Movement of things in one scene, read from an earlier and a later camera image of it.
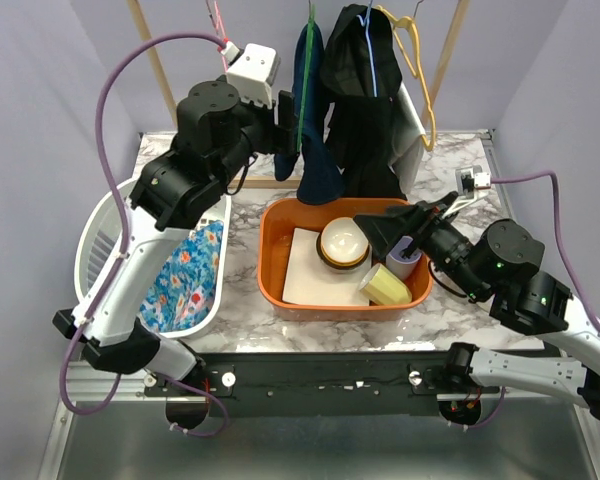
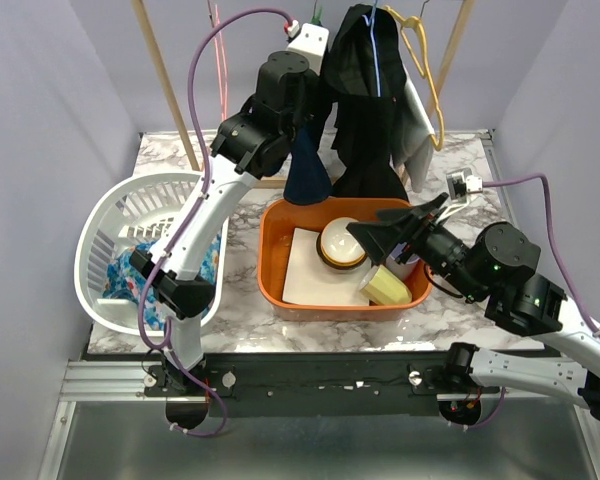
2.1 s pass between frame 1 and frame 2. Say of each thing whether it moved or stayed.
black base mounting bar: stayed
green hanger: moved
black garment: stayed
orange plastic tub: stayed
